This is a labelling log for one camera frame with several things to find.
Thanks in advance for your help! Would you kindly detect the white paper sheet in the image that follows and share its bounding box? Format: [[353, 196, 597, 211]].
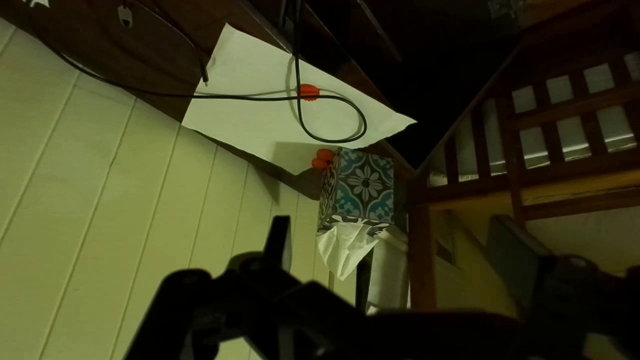
[[181, 23, 421, 178]]

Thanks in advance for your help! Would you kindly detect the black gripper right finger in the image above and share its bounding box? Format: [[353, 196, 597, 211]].
[[484, 212, 556, 317]]

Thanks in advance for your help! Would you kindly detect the small orange cap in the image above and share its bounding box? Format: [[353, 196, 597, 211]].
[[296, 83, 323, 102]]

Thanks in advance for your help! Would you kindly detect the patterned tissue box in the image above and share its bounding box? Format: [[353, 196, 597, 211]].
[[315, 146, 400, 284]]

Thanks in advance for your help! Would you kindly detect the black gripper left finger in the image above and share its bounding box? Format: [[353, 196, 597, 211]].
[[261, 214, 295, 270]]

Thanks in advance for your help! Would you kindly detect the thin black cable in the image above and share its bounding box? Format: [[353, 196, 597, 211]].
[[56, 0, 371, 146]]

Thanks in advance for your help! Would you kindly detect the small orange clip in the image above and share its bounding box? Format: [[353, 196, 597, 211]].
[[311, 146, 340, 178]]

